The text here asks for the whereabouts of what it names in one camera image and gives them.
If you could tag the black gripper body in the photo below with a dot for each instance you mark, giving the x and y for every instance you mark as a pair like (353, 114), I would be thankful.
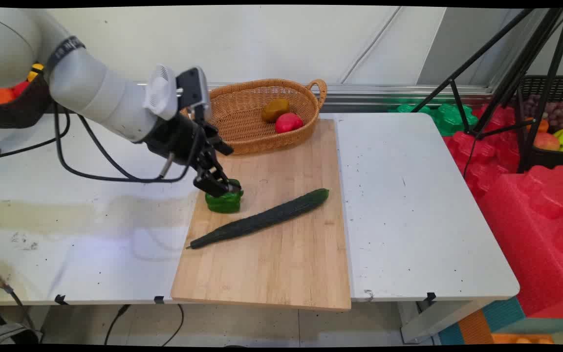
(179, 139)

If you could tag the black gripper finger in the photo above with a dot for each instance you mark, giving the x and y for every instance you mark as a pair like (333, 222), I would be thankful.
(210, 185)
(227, 183)

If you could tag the green bell pepper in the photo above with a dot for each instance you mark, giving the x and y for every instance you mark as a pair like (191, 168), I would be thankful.
(224, 205)

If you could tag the long dark green cucumber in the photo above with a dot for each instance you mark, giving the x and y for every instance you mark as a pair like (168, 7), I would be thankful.
(262, 220)

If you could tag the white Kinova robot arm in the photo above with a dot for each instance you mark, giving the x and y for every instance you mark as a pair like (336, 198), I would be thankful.
(91, 93)

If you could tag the woven wicker basket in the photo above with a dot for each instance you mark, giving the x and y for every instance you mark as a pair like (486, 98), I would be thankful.
(247, 132)

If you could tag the red round fruit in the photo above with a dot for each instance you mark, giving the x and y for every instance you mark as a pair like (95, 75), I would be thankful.
(289, 123)

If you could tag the brown potato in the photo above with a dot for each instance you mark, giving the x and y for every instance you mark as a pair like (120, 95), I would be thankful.
(275, 110)

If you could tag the wooden cutting board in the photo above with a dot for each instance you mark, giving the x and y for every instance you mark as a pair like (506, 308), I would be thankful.
(286, 264)

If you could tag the yellow fruit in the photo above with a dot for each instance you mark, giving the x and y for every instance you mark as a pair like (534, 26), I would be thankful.
(35, 72)

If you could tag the small red fruit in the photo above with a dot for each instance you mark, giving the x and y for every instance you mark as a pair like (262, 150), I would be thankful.
(20, 88)

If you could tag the dark woven fruit basket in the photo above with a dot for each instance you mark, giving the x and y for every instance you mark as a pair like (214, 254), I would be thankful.
(12, 115)

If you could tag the green foam mat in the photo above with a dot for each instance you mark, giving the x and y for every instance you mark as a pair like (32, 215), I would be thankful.
(450, 120)

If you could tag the white table leg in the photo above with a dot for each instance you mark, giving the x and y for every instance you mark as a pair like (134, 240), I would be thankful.
(438, 320)

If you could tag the red foam mat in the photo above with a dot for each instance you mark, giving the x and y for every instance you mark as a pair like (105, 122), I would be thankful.
(491, 156)

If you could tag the teal and orange foam mat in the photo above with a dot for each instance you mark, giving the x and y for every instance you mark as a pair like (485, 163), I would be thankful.
(501, 313)

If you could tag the red foam blocks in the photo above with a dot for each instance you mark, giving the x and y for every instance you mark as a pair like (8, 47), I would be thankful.
(530, 234)

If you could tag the small orange fruit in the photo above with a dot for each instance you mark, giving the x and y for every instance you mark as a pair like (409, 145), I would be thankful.
(541, 125)

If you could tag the peach coloured fruit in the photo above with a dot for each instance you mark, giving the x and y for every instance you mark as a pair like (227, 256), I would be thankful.
(547, 142)

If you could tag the black plastic crate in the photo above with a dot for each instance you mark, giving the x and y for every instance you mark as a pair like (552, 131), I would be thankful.
(550, 160)

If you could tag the black tripod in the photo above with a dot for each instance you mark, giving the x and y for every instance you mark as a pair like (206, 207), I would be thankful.
(533, 49)

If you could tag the purple grapes bunch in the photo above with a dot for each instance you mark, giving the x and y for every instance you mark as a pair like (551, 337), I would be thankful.
(558, 114)

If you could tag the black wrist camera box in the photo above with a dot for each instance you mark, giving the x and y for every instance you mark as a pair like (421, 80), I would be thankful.
(192, 90)

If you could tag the aluminium wall rail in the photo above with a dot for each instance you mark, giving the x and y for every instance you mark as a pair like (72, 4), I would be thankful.
(399, 95)

